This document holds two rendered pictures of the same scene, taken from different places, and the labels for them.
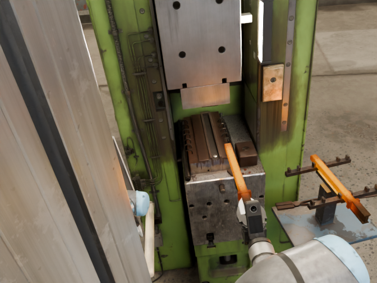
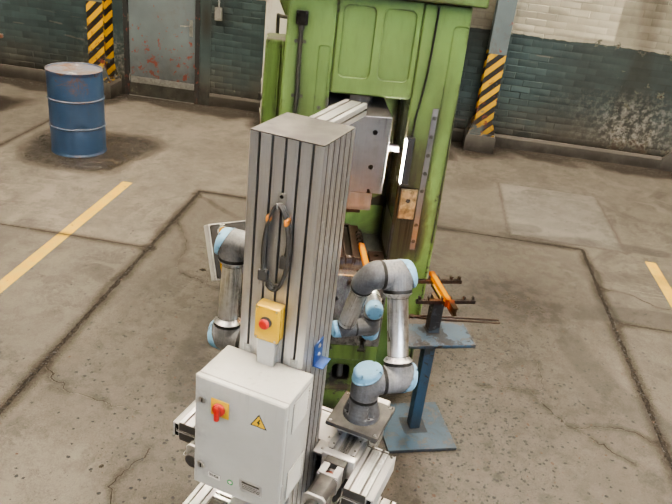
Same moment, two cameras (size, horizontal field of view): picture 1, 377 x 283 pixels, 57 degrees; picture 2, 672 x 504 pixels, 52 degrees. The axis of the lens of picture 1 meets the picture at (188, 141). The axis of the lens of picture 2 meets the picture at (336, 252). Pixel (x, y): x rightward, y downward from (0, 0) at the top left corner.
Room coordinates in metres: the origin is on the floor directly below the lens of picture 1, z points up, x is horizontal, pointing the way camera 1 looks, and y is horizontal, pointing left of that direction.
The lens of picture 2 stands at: (-2.01, 0.23, 2.65)
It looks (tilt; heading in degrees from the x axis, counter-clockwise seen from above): 26 degrees down; 355
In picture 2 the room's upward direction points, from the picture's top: 7 degrees clockwise
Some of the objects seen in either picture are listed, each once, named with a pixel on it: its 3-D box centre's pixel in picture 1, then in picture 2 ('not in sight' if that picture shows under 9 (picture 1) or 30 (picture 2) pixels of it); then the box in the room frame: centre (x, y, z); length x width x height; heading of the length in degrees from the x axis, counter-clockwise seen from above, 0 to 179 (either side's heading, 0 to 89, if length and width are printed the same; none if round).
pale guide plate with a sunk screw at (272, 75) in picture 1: (272, 83); (407, 204); (1.40, -0.41, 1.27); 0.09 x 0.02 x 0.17; 91
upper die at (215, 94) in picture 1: (200, 75); (349, 185); (1.48, -0.09, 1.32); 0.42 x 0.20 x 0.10; 1
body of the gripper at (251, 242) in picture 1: (255, 234); not in sight; (0.71, -0.17, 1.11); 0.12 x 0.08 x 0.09; 1
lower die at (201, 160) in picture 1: (205, 139); (342, 245); (1.48, -0.09, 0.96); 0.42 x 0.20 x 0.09; 1
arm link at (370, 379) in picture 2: not in sight; (367, 380); (0.20, -0.14, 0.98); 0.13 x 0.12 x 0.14; 105
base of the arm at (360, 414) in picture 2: not in sight; (362, 404); (0.20, -0.13, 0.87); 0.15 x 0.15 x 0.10
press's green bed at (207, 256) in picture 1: (221, 229); (338, 350); (1.49, -0.14, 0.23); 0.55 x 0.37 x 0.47; 1
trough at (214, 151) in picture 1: (210, 133); (347, 239); (1.48, -0.11, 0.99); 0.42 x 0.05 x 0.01; 1
